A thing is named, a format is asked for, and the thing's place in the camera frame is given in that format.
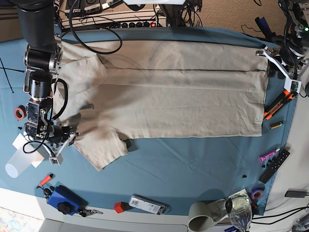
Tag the red cube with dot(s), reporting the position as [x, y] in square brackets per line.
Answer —
[119, 207]

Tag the red marker pen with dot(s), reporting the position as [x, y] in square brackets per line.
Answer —
[45, 180]

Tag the beige T-shirt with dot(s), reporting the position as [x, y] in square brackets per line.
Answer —
[169, 96]

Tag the grey ceramic mug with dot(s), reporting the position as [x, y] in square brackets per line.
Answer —
[202, 216]

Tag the blue box with knob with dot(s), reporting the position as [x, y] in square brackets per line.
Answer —
[65, 201]

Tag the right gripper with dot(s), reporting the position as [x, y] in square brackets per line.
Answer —
[58, 136]

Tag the black remote control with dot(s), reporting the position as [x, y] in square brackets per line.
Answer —
[275, 165]

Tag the translucent plastic cup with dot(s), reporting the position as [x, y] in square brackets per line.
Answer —
[18, 163]

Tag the purple tape roll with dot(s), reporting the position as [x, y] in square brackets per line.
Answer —
[257, 193]

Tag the black power strip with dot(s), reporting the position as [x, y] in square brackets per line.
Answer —
[138, 24]

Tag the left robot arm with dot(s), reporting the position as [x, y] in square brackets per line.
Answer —
[294, 42]

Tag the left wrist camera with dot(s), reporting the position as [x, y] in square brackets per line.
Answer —
[55, 154]

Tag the red tape roll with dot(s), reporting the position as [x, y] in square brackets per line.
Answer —
[20, 112]

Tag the clear wine glass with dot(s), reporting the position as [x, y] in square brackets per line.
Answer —
[239, 211]

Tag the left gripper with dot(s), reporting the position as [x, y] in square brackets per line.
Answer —
[292, 59]

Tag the blue table cloth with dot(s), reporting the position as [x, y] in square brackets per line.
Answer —
[175, 171]

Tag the pink glue tube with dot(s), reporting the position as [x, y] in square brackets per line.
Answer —
[268, 155]

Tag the black power adapter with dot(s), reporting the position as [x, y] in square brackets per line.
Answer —
[296, 194]

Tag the yellow green battery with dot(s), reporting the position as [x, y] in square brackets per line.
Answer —
[276, 125]

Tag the white paper note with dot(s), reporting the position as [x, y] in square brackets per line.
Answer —
[19, 142]

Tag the orange utility knife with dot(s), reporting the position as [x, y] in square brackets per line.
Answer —
[284, 98]

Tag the clear plastic packaged item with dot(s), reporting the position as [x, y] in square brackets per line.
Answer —
[148, 205]

